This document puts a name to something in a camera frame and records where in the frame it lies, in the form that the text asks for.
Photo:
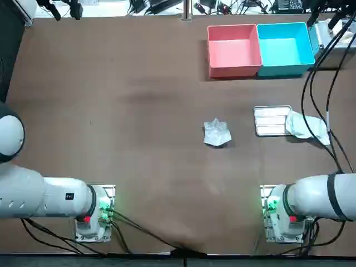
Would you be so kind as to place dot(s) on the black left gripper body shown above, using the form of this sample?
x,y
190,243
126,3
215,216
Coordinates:
x,y
61,1

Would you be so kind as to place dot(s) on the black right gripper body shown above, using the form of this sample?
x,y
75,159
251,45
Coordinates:
x,y
333,5

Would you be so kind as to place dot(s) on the new face mask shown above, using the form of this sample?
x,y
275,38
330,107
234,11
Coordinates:
x,y
296,123

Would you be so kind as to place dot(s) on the used face mask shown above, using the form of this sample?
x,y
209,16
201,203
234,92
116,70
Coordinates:
x,y
217,135

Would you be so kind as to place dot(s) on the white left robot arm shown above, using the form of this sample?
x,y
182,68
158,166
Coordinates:
x,y
27,194

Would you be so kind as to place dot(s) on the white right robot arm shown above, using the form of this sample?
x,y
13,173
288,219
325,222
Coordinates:
x,y
311,197

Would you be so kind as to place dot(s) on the blue plastic box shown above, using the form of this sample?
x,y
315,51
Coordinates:
x,y
283,50

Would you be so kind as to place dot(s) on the pink plastic box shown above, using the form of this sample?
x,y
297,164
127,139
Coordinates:
x,y
233,51

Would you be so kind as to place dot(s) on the cream rubber gloves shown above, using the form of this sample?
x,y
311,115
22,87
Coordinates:
x,y
345,34

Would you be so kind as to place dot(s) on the black labelled power adapter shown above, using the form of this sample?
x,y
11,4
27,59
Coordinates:
x,y
292,5

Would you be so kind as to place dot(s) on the small black power adapter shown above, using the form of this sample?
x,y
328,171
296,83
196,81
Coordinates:
x,y
139,5

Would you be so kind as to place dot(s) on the black plug with red light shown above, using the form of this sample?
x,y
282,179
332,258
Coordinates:
x,y
201,9
226,9

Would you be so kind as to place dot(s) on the ribbed metal tray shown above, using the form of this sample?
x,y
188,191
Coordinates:
x,y
269,121

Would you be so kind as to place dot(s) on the white frame profile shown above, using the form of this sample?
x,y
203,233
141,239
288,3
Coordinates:
x,y
26,11

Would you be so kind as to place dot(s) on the silver metal post bracket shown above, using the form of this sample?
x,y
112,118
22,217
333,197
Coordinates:
x,y
187,11

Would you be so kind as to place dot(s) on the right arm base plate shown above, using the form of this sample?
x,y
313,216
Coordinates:
x,y
264,192

